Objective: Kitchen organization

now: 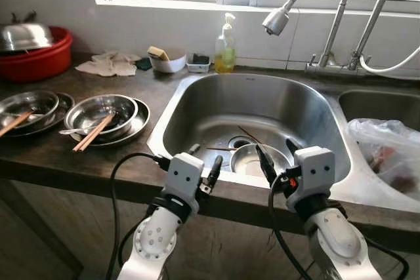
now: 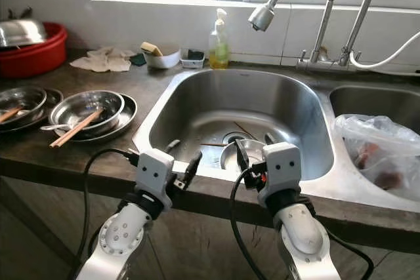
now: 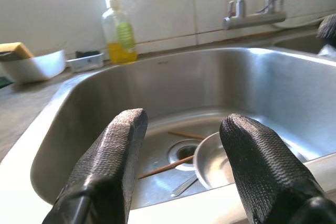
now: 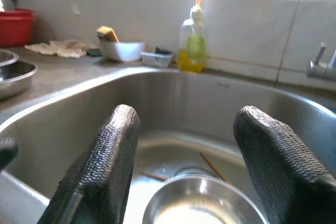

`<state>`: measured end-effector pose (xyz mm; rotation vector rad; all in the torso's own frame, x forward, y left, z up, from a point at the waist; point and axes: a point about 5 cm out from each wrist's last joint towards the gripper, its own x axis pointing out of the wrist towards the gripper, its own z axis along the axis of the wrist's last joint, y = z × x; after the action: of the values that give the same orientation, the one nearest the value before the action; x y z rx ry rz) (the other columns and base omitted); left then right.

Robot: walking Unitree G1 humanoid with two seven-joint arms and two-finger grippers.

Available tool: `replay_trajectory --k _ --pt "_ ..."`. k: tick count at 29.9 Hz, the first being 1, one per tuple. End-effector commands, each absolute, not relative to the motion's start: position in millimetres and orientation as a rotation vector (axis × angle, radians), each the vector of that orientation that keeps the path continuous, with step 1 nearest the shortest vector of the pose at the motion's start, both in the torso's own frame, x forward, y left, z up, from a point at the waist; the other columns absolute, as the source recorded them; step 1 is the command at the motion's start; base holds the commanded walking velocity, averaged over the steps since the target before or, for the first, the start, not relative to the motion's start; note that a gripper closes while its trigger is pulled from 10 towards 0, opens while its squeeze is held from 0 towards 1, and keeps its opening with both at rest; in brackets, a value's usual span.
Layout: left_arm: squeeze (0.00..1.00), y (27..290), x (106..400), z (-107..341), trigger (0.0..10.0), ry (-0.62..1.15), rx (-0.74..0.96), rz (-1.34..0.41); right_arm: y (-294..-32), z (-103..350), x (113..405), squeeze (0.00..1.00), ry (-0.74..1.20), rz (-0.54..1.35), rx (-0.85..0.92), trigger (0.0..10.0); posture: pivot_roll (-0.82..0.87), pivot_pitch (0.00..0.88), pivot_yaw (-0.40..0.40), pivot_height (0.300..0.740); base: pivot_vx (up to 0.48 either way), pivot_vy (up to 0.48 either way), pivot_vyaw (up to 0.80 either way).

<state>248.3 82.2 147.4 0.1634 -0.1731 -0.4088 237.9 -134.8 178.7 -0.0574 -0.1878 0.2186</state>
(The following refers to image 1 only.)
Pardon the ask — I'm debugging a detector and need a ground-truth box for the wooden chopstick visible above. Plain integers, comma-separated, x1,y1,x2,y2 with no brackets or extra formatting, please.
0,111,34,138
77,115,118,153
72,113,114,152

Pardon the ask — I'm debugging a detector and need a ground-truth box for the small steel bowl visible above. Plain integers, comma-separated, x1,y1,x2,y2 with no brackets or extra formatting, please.
230,144,291,179

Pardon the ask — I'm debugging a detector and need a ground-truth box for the steel sink drain strainer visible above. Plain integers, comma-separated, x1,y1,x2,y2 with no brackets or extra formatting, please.
228,136,258,151

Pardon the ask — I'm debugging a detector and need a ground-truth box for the stainless steel double sink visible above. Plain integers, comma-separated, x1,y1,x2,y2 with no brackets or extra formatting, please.
148,70,420,214

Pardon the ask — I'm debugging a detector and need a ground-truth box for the small clear plastic container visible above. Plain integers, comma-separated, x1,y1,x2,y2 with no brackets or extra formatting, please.
186,56,212,73

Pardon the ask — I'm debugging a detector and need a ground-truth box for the white ceramic bowl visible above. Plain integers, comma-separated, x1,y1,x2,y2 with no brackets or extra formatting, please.
150,52,187,74

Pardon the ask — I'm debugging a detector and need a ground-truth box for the clear plastic bag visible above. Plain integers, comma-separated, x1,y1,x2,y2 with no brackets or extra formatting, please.
348,118,420,197

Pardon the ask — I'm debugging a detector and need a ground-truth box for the yellow dish soap pump bottle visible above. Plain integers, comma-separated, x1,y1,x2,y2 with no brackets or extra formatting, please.
215,12,238,74

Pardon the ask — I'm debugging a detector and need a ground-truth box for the yellow sponge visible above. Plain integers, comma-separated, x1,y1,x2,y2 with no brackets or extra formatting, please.
147,46,171,62

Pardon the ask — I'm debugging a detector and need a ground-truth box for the white crumpled cloth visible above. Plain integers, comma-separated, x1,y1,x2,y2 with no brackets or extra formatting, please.
75,50,142,77

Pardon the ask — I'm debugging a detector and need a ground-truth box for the steel spoon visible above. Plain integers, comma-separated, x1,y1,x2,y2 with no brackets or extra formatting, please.
58,128,100,138

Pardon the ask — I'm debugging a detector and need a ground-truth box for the steel faucet with spray head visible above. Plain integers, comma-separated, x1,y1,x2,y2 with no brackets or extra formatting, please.
262,0,358,76

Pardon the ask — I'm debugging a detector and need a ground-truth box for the curved steel faucet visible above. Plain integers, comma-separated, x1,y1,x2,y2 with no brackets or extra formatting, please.
348,0,420,74

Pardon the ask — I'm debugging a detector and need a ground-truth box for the red plastic basin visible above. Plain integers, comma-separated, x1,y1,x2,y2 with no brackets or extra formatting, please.
0,26,74,83

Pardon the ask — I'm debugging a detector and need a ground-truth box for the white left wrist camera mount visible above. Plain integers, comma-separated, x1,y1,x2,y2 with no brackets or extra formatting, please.
164,152,205,203

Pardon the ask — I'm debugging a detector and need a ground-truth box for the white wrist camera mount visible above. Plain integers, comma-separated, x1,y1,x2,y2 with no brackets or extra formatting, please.
287,147,336,212
164,152,205,203

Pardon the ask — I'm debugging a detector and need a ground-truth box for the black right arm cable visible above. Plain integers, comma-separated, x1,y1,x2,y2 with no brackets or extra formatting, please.
267,182,310,280

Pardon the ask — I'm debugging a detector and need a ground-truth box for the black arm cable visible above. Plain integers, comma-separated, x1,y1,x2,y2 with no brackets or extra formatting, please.
106,152,171,280
267,182,310,280

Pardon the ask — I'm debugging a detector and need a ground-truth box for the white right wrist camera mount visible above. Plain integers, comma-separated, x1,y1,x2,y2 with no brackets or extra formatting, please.
287,147,336,212

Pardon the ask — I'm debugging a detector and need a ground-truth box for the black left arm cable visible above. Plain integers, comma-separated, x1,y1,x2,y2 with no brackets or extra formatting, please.
106,152,171,280

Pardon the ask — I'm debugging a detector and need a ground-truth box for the white faucet hose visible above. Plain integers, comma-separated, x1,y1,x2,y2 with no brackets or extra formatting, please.
360,45,420,76

